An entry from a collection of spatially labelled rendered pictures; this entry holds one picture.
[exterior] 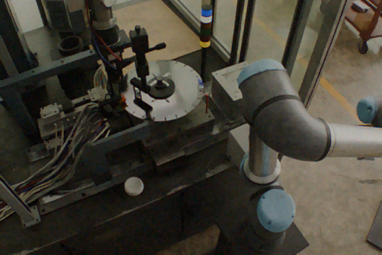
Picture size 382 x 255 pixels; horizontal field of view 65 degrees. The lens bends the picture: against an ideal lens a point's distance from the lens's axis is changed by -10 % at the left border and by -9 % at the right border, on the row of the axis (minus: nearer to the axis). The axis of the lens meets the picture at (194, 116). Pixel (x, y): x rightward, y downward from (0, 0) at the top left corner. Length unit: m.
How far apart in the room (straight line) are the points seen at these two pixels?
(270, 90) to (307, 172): 1.64
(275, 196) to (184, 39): 1.10
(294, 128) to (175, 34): 1.32
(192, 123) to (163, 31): 0.77
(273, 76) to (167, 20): 1.35
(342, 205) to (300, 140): 1.63
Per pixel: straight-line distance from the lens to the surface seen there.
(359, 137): 0.78
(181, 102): 1.22
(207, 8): 1.33
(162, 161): 1.22
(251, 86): 0.71
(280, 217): 0.99
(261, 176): 1.00
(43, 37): 2.06
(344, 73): 3.10
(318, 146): 0.67
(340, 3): 1.02
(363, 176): 2.44
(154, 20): 1.99
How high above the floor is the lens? 1.86
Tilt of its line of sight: 50 degrees down
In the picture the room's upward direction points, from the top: 2 degrees clockwise
